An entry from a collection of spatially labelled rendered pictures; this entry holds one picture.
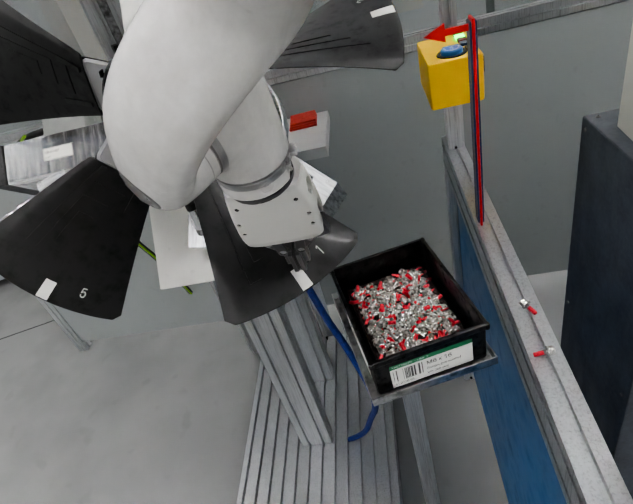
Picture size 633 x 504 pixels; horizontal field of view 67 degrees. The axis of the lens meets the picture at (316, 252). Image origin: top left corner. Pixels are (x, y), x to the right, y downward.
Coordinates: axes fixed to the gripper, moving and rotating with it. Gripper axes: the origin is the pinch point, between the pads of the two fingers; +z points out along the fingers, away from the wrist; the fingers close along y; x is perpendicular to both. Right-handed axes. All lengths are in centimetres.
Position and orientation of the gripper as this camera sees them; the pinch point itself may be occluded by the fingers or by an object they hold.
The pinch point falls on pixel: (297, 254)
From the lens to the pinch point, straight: 63.1
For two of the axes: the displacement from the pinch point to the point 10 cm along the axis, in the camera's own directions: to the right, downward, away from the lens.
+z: 2.3, 5.6, 8.0
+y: -9.7, 1.6, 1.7
